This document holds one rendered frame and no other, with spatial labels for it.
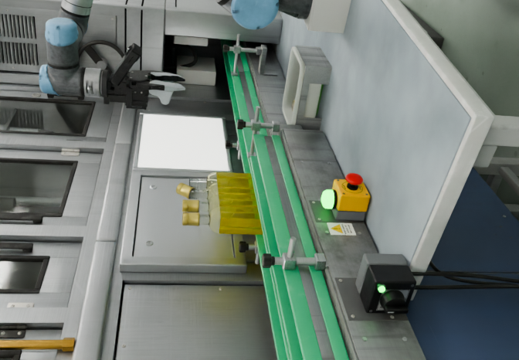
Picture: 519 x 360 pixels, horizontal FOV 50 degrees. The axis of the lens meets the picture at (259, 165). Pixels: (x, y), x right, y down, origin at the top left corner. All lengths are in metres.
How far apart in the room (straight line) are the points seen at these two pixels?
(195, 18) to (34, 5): 0.63
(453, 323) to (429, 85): 0.46
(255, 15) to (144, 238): 0.69
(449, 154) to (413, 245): 0.21
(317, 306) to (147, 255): 0.61
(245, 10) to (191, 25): 1.05
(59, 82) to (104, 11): 0.94
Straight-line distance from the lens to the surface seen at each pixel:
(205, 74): 2.62
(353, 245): 1.24
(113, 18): 2.44
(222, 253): 1.59
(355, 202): 1.28
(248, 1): 1.38
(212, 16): 2.41
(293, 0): 1.54
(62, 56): 1.49
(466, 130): 0.94
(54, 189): 1.92
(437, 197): 1.02
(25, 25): 2.52
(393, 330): 1.08
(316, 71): 1.65
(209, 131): 2.18
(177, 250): 1.59
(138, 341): 1.40
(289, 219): 1.31
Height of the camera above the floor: 1.21
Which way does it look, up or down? 10 degrees down
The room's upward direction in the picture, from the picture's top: 87 degrees counter-clockwise
